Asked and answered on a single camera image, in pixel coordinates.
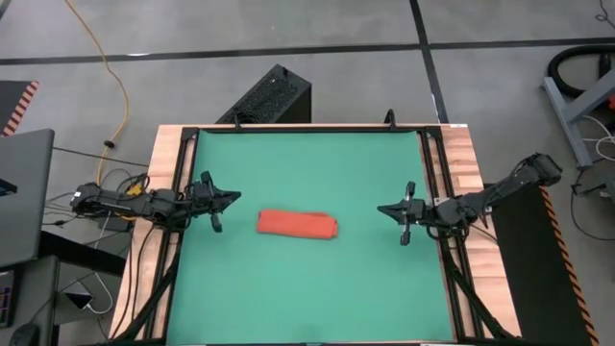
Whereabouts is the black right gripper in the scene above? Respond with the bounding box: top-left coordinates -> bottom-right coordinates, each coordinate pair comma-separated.
377,181 -> 434,247

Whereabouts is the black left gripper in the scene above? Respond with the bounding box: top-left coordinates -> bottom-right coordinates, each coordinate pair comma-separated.
188,170 -> 242,235

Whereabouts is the orange towel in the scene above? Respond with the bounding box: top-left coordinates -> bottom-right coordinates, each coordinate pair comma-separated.
256,209 -> 340,240

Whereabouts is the green table mat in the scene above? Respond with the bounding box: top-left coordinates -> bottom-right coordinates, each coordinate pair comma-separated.
165,129 -> 455,345

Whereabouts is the black computer tower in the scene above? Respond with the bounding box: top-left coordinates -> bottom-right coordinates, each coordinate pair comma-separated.
215,63 -> 312,125

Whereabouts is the large black orange-striped floor mat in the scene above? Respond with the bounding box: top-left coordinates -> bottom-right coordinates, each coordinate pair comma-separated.
482,182 -> 601,346

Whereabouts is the white phone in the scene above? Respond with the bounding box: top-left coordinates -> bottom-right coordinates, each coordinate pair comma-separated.
63,290 -> 95,312

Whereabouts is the grey metal stand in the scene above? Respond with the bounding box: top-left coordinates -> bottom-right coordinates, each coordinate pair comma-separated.
541,66 -> 615,169

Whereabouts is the grey laptop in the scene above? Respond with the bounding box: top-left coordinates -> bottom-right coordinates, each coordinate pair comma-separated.
0,128 -> 56,268

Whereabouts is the grey desk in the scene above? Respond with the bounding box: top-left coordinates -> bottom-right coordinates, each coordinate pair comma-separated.
0,254 -> 62,346

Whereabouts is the small black orange-striped floor mat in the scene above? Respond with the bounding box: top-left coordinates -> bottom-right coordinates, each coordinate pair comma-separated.
0,80 -> 39,138

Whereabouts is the keypad device with blue keys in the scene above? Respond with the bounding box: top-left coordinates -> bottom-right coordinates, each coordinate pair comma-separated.
0,269 -> 20,331

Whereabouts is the black computer mouse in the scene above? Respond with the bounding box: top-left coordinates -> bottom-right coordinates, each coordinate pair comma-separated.
9,322 -> 42,346

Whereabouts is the black metal table frame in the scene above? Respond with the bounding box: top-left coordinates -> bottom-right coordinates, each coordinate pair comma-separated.
112,122 -> 523,346

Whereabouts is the black cable with plug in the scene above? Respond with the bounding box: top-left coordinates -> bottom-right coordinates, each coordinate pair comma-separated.
52,138 -> 149,168

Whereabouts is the yellow cable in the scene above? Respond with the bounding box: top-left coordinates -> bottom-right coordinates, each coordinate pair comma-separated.
63,0 -> 131,198

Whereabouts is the black hose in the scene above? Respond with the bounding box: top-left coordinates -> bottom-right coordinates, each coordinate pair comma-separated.
547,44 -> 615,100

